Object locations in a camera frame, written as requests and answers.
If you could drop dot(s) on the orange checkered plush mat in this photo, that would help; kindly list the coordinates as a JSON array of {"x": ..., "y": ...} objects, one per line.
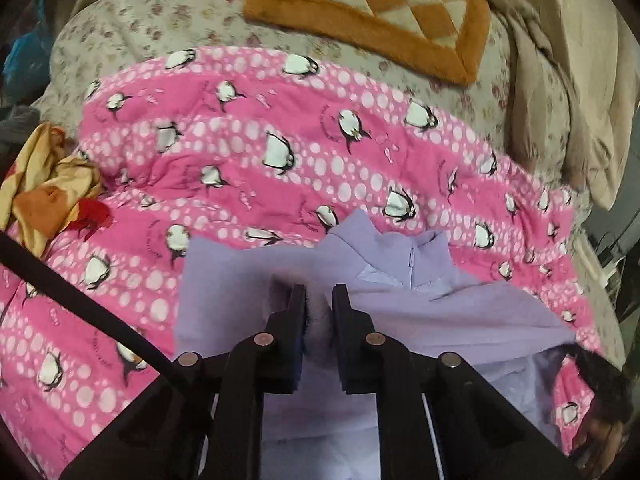
[{"x": 465, "y": 35}]

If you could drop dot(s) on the yellow orange crumpled cloth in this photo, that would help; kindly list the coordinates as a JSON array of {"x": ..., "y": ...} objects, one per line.
[{"x": 45, "y": 180}]

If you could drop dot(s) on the pink penguin print blanket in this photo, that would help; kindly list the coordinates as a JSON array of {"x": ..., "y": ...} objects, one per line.
[{"x": 250, "y": 125}]

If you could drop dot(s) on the floral print quilt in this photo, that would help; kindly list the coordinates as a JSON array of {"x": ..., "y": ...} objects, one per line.
[{"x": 150, "y": 20}]

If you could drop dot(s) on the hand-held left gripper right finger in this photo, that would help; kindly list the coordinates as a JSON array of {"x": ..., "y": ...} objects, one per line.
[{"x": 341, "y": 355}]

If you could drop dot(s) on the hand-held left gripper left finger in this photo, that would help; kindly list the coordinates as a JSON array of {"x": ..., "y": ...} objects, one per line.
[{"x": 299, "y": 355}]

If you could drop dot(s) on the blue bag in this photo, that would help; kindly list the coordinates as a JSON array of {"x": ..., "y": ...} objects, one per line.
[{"x": 25, "y": 55}]

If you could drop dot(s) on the beige cloth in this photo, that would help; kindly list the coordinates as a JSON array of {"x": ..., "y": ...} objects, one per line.
[{"x": 575, "y": 35}]

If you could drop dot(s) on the dark fuzzy cloth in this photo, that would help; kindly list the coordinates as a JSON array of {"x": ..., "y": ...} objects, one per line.
[{"x": 602, "y": 380}]

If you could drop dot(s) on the lavender puffer jacket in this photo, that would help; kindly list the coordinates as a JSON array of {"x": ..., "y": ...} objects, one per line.
[{"x": 240, "y": 270}]

